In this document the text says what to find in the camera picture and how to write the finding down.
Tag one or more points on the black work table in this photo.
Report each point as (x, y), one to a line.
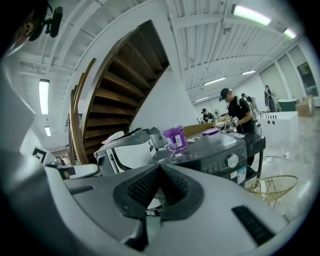
(215, 147)

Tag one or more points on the pink printed bag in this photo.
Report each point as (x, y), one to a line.
(116, 137)

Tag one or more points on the white cabinet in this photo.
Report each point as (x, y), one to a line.
(277, 125)

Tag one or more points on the open cardboard box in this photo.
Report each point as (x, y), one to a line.
(197, 128)

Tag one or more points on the wooden staircase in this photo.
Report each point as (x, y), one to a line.
(120, 87)

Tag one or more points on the purple plastic tub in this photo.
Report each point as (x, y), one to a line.
(175, 140)

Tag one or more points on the purple plastic lid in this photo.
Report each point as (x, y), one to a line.
(210, 131)

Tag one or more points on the white and grey washing machine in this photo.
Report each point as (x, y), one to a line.
(130, 152)

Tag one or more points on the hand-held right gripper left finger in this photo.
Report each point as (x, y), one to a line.
(95, 212)

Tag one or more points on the small grey appliance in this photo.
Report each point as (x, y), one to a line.
(155, 137)

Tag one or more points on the black head-worn camera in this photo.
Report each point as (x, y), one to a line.
(56, 21)

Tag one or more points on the black metal table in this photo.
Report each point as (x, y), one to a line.
(260, 141)

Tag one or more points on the ceiling light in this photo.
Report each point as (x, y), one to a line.
(251, 14)
(290, 33)
(202, 99)
(248, 72)
(47, 130)
(43, 96)
(214, 80)

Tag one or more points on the white plastic spoon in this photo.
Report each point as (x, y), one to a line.
(153, 203)

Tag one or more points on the dark green tub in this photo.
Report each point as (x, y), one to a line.
(287, 104)

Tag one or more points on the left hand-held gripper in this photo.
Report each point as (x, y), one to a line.
(80, 170)

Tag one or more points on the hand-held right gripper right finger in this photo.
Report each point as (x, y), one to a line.
(215, 212)

